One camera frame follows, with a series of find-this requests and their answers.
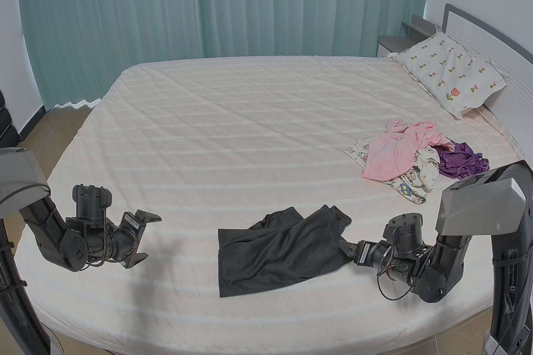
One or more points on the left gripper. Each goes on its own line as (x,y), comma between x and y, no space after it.
(127,239)

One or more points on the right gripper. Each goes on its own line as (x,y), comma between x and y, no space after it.
(368,253)

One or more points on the black T-shirt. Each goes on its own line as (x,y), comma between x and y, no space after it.
(275,257)

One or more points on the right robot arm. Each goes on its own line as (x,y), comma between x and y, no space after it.
(479,220)

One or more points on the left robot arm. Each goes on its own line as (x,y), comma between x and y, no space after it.
(54,237)

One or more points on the white printed garment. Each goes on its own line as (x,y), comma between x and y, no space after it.
(420,178)

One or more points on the pink garment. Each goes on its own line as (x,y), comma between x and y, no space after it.
(391,153)

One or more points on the purple garment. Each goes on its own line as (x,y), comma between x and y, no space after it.
(462,160)

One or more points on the bed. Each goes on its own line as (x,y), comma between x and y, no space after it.
(250,116)

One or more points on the black chest of drawers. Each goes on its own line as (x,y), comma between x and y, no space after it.
(6,124)

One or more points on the white printed pillow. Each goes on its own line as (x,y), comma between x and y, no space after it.
(452,72)

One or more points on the grey bedside table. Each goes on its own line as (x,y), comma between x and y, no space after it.
(395,42)

